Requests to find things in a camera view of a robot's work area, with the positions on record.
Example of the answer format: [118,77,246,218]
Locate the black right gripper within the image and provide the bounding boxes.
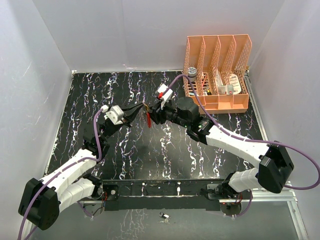
[146,98,190,129]

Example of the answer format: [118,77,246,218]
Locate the metal key organizer red handle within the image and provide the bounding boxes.
[143,103,152,128]

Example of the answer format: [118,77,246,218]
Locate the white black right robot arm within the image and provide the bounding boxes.
[148,97,294,199]

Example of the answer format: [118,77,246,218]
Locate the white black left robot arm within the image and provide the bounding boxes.
[18,102,144,230]

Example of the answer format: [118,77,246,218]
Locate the small round grey jar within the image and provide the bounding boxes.
[187,66,197,82]

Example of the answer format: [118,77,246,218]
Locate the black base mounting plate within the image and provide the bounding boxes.
[103,179,236,211]

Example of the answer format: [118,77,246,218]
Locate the orange plastic file organizer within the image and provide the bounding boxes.
[183,34,252,114]

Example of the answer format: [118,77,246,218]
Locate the white round label card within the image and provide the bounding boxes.
[217,73,242,95]

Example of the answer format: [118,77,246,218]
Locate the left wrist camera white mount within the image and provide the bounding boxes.
[100,105,124,125]

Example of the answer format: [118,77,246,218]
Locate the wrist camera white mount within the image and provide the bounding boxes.
[155,83,173,110]
[100,105,124,125]

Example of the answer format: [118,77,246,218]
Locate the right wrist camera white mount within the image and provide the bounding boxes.
[155,83,173,110]

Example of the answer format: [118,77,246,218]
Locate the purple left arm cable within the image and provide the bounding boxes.
[18,107,106,240]

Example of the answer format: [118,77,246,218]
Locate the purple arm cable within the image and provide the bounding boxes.
[168,74,316,217]
[18,107,106,240]

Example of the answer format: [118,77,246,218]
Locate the aluminium frame rail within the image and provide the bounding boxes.
[243,69,310,240]

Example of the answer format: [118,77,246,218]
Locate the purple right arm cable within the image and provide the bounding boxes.
[168,74,316,217]

